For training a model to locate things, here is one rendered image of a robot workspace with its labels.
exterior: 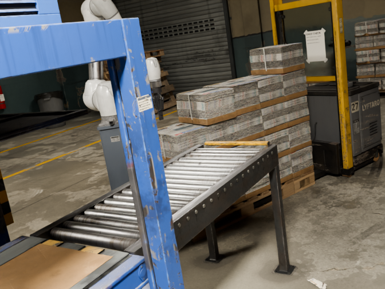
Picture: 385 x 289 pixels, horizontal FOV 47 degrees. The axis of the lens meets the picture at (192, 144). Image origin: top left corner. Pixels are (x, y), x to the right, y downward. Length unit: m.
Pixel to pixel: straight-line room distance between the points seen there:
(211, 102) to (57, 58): 2.32
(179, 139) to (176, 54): 8.36
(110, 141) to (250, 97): 1.22
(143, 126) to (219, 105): 2.11
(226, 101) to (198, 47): 7.75
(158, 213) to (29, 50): 0.59
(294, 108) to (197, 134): 1.07
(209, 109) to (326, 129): 1.62
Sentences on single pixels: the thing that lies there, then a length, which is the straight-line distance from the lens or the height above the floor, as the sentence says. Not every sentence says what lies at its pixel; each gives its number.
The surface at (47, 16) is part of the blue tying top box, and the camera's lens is 1.29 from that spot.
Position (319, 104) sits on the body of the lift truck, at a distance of 4.55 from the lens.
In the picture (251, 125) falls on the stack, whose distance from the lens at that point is 3.62.
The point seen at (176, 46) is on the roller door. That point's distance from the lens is 11.41.
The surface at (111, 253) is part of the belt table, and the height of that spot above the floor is 0.80.
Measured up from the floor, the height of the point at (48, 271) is 0.80.
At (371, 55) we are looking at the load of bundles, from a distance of 8.12.
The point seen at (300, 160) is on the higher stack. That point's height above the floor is 0.28.
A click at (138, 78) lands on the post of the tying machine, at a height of 1.39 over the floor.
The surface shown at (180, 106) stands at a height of 0.97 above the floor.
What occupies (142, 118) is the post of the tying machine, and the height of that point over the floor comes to 1.28.
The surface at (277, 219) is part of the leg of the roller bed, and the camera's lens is 2.77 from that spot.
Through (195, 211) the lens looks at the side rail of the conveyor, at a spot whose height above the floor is 0.78.
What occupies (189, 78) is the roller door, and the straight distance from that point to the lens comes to 11.32.
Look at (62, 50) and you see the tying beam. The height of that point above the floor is 1.49.
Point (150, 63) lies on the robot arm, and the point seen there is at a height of 1.34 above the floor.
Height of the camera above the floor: 1.48
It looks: 13 degrees down
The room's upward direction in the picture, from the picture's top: 9 degrees counter-clockwise
